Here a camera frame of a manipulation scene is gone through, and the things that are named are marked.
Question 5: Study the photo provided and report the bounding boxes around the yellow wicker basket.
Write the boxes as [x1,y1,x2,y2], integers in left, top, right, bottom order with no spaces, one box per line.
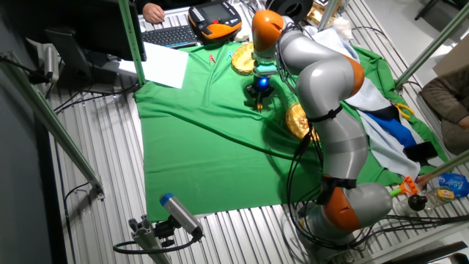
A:
[230,41,256,77]
[285,101,320,142]

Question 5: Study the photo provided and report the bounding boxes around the yellow handled scissors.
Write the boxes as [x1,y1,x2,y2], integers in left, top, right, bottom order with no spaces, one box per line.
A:
[394,102,416,120]

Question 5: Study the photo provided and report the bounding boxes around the orange black teach pendant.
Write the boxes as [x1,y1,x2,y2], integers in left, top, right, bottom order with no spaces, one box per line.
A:
[188,1,243,42]

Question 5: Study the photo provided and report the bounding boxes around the blue plastic bag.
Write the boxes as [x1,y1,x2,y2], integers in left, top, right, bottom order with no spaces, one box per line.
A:
[437,172,469,199]

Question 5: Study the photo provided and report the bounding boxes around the white cloth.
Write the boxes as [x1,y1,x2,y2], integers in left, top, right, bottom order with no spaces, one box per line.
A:
[303,25,421,180]

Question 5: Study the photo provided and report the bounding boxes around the silver cylindrical camera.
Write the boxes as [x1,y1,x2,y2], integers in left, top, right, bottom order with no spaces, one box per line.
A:
[43,44,60,84]

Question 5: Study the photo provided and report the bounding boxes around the silver camera blue cap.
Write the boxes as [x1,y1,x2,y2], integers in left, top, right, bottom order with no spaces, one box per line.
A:
[159,192,204,239]

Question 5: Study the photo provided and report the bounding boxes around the person's bare hand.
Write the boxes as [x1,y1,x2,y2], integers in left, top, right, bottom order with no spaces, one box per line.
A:
[141,2,166,25]

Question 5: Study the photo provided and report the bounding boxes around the brown cardboard sheet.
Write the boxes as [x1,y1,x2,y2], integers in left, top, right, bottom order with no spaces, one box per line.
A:
[432,40,469,78]

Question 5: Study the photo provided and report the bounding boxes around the white round object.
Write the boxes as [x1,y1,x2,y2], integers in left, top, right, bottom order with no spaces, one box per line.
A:
[233,28,252,43]

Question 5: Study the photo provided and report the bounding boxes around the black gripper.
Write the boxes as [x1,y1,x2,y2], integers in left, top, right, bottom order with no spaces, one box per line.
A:
[247,75,275,111]

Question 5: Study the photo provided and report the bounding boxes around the green table cloth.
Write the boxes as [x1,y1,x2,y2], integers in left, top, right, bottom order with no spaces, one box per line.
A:
[133,35,450,223]

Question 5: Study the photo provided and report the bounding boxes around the clear bottle black cap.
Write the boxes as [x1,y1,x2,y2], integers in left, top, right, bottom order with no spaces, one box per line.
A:
[395,186,455,216]

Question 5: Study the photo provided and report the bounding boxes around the black chair base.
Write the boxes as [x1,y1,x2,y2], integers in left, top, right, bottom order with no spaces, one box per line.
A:
[413,0,469,21]

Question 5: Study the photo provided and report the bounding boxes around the black filament spool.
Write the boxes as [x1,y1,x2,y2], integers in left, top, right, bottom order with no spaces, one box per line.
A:
[265,0,314,23]

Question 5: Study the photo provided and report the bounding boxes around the black phone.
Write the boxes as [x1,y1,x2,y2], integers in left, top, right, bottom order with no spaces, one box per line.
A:
[404,141,439,163]

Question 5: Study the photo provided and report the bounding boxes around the aluminium camera mount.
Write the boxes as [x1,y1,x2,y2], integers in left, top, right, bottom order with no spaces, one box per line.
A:
[128,214,177,264]

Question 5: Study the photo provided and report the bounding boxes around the white paper sheet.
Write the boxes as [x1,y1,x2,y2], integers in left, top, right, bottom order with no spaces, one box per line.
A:
[119,41,190,90]

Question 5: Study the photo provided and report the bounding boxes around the black table cable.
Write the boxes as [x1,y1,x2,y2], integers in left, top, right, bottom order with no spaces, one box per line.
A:
[53,83,139,113]

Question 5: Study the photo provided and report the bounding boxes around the black metal bar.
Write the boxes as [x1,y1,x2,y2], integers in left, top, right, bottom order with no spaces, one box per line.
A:
[380,240,469,264]

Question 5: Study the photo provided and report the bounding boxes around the white crumpled bag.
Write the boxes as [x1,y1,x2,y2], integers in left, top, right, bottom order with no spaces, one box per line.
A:
[331,16,353,41]

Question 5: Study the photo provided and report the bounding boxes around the black monitor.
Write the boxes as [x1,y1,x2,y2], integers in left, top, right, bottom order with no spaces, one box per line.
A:
[10,0,147,84]

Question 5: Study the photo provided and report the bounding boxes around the black keyboard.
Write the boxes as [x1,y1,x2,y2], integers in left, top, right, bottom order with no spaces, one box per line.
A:
[141,24,199,49]

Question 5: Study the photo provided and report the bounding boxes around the person in brown sweater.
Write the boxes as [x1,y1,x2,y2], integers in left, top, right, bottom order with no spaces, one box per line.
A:
[419,65,469,155]

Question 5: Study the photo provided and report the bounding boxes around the gold foil package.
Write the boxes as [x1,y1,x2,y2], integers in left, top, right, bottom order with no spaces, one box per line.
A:
[306,2,329,26]

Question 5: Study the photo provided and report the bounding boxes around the black camera cable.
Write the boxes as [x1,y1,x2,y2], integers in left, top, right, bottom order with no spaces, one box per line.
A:
[112,229,204,255]

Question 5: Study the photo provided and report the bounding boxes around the green frame post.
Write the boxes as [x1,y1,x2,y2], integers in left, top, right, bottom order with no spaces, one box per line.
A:
[417,149,469,184]
[0,51,106,199]
[117,0,147,86]
[394,1,469,89]
[317,0,340,32]

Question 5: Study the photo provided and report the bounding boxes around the orange green plastic tool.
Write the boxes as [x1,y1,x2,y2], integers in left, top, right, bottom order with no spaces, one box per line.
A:
[388,176,419,198]

